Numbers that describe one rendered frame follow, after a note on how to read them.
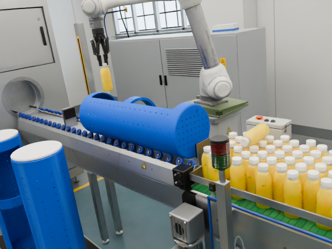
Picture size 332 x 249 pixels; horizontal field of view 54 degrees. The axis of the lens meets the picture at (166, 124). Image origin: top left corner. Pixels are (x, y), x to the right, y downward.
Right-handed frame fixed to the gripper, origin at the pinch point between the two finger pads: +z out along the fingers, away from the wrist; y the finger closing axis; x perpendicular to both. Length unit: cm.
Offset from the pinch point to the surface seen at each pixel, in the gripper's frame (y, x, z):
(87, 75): -25, -64, 18
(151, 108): 13, 57, 22
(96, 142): 17, 1, 52
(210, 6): -246, -97, -27
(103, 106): 16.0, 15.8, 25.4
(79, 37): -25, -64, -14
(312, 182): 18, 142, 38
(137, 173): 19, 43, 61
